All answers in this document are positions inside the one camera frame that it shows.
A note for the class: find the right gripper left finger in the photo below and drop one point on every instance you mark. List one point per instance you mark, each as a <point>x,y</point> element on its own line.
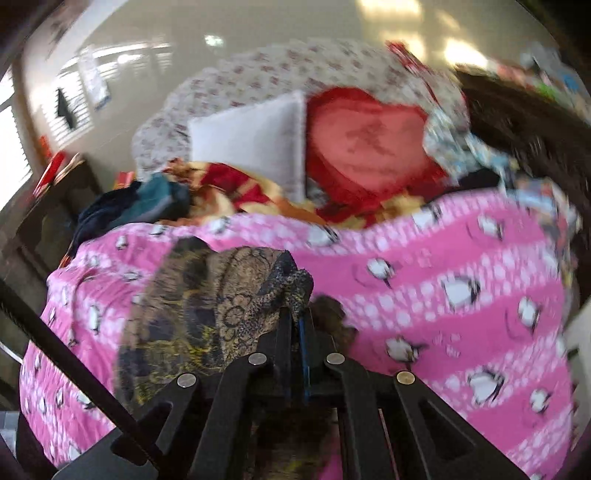
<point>195,427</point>

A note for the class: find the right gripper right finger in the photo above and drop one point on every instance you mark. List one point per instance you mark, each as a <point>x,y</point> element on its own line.
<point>393,427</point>

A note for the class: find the dark floral patterned garment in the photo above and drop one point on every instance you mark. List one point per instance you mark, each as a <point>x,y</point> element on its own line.
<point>203,309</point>

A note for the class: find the dark blue teal clothes pile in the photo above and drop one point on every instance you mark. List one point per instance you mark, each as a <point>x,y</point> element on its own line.
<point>141,202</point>

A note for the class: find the pink penguin quilt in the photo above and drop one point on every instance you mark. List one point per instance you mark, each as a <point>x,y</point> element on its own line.
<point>466,294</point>

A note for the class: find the red yellow floral blanket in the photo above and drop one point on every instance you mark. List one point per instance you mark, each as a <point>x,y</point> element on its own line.
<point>218,190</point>

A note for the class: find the dark wooden side table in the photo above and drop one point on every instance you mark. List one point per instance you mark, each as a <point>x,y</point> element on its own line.
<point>36,231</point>

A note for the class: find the red heart-shaped cushion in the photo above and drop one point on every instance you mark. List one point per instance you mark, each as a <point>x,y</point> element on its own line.
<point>361,150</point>

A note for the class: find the blue white patterned cloth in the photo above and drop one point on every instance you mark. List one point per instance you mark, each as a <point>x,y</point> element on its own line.
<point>461,153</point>

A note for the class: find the red box on table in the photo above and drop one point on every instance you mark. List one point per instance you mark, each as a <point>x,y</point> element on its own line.
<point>49,173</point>

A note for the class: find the floral bedding pile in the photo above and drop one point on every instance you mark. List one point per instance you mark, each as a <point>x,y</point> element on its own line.
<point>267,72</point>

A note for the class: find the white square pillow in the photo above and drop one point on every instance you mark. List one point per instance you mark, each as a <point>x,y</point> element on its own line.
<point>266,139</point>

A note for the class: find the dark carved wooden headboard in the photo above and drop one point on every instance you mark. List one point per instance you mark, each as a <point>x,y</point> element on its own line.
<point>545,138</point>

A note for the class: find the clutter on headboard shelf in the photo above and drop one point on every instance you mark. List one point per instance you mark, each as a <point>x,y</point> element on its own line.
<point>540,69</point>

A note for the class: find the dark cloth hanging on wall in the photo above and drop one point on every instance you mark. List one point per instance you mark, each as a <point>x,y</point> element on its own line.
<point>63,110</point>

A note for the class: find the wall calendar poster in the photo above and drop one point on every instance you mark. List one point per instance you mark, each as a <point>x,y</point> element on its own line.
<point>95,86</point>

